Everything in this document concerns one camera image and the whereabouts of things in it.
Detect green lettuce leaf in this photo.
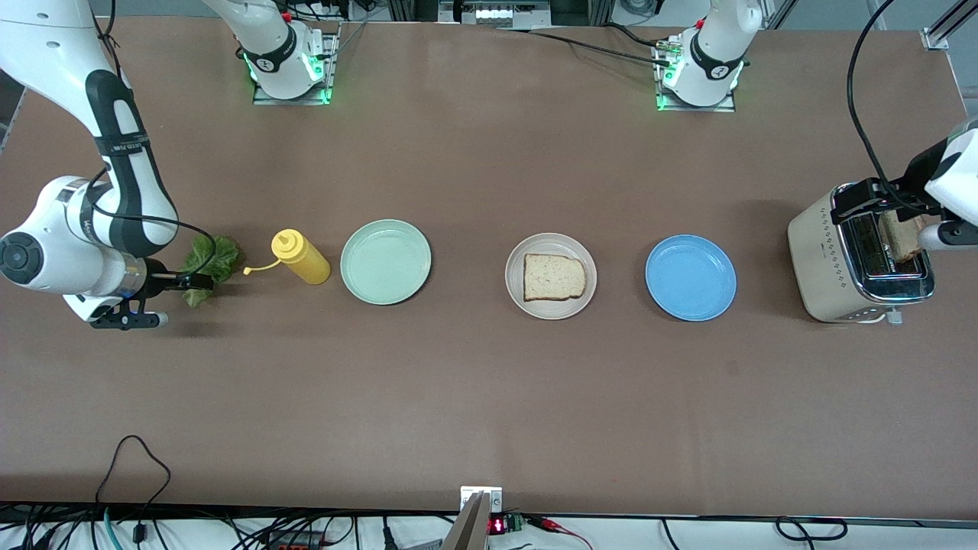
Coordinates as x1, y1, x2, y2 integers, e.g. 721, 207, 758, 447
182, 234, 240, 308

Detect brown bread slice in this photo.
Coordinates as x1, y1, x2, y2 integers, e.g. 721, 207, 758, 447
523, 254, 588, 302
879, 210, 929, 265

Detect yellow squeeze bottle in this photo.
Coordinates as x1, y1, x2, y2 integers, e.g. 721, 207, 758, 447
243, 228, 332, 286

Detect mint green plate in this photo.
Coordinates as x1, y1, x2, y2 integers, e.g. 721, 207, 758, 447
340, 219, 432, 306

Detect blue plate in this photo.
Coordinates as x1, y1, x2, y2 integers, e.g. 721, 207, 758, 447
645, 235, 737, 322

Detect beige plate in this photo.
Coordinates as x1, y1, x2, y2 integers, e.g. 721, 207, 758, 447
505, 232, 597, 320

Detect beige chrome toaster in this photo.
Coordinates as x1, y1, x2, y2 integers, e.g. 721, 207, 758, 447
787, 182, 937, 325

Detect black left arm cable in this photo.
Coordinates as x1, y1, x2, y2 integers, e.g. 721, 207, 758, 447
847, 0, 914, 192

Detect aluminium frame corner bracket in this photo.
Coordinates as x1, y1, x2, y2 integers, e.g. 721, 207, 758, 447
921, 0, 978, 51

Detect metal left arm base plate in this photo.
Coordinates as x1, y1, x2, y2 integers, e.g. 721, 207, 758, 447
656, 73, 738, 114

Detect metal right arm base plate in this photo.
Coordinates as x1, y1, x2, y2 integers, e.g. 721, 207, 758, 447
252, 21, 342, 106

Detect black looped cable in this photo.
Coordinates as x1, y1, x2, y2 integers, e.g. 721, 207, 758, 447
94, 435, 173, 550

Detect black base power cable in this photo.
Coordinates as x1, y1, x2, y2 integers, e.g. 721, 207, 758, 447
497, 23, 675, 63

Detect black coiled cable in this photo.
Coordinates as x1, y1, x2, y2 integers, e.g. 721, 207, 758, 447
661, 518, 849, 543

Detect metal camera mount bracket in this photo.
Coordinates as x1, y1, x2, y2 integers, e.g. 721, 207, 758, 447
442, 486, 504, 550

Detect red clip wire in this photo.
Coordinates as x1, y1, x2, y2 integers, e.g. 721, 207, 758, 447
527, 516, 593, 550

